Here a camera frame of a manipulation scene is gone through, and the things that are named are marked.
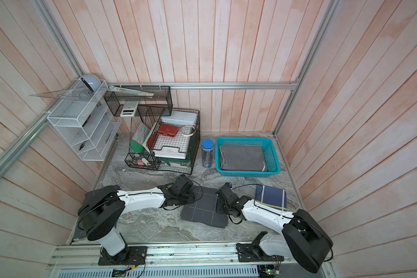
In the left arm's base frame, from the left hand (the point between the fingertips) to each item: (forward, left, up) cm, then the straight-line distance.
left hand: (193, 200), depth 89 cm
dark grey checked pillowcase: (-5, -6, +1) cm, 8 cm away
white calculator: (+44, +38, +26) cm, 63 cm away
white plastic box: (+41, +8, +22) cm, 47 cm away
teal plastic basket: (+24, -45, +6) cm, 51 cm away
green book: (+31, +36, +7) cm, 48 cm away
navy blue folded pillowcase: (+1, -41, +2) cm, 41 cm away
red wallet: (+30, +14, +22) cm, 40 cm away
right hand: (-2, -14, 0) cm, 14 cm away
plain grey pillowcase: (+25, -28, +5) cm, 38 cm away
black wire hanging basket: (+54, +23, +22) cm, 62 cm away
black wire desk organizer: (+22, +13, +20) cm, 33 cm away
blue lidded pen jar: (+20, -7, +16) cm, 27 cm away
